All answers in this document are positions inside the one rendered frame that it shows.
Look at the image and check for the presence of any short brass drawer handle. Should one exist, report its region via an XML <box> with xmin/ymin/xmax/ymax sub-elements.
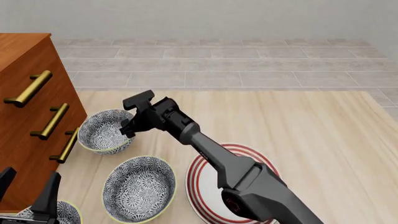
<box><xmin>49</xmin><ymin>127</ymin><xmax>80</xmax><ymax>164</ymax></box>

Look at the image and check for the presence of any wooden cabinet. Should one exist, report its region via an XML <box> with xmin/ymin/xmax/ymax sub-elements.
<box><xmin>0</xmin><ymin>32</ymin><xmax>88</xmax><ymax>213</ymax></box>

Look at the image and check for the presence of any patterned black white bowl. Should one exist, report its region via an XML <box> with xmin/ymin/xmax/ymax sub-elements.
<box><xmin>15</xmin><ymin>200</ymin><xmax>83</xmax><ymax>224</ymax></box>
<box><xmin>101</xmin><ymin>155</ymin><xmax>177</xmax><ymax>222</ymax></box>
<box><xmin>77</xmin><ymin>108</ymin><xmax>137</xmax><ymax>156</ymax></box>

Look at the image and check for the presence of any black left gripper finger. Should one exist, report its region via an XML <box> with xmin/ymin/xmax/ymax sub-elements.
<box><xmin>0</xmin><ymin>166</ymin><xmax>17</xmax><ymax>203</ymax></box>
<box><xmin>30</xmin><ymin>170</ymin><xmax>62</xmax><ymax>220</ymax></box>

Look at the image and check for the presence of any white plate with red rings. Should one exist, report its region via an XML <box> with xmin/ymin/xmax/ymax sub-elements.
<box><xmin>185</xmin><ymin>142</ymin><xmax>282</xmax><ymax>224</ymax></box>

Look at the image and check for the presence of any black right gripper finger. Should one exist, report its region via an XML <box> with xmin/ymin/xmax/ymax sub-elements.
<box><xmin>119</xmin><ymin>118</ymin><xmax>137</xmax><ymax>138</ymax></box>

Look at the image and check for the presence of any medium brass drawer handle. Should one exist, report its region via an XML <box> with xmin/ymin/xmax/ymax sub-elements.
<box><xmin>30</xmin><ymin>103</ymin><xmax>70</xmax><ymax>141</ymax></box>

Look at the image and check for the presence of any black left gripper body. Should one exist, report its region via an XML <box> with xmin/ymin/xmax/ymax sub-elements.
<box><xmin>9</xmin><ymin>208</ymin><xmax>60</xmax><ymax>224</ymax></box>

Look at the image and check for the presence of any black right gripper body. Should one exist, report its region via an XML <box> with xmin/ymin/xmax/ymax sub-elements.
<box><xmin>130</xmin><ymin>103</ymin><xmax>162</xmax><ymax>138</ymax></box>

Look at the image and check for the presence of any long brass drawer handle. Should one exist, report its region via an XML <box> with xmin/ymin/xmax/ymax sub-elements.
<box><xmin>2</xmin><ymin>70</ymin><xmax>53</xmax><ymax>108</ymax></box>

